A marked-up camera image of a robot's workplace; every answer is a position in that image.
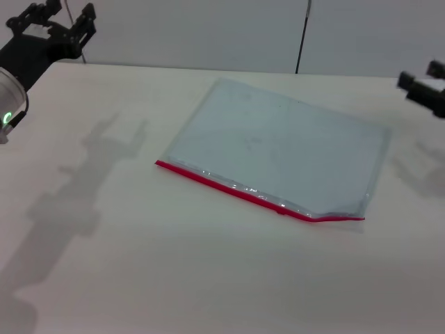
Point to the red zipper slider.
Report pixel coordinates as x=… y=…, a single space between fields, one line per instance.
x=281 y=210

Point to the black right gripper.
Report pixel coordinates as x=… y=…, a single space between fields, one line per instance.
x=429 y=99

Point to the clear document bag red zipper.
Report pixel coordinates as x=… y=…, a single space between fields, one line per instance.
x=278 y=139

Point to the black vertical pole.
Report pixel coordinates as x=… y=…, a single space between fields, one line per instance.
x=302 y=38

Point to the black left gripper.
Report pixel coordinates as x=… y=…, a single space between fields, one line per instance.
x=38 y=48

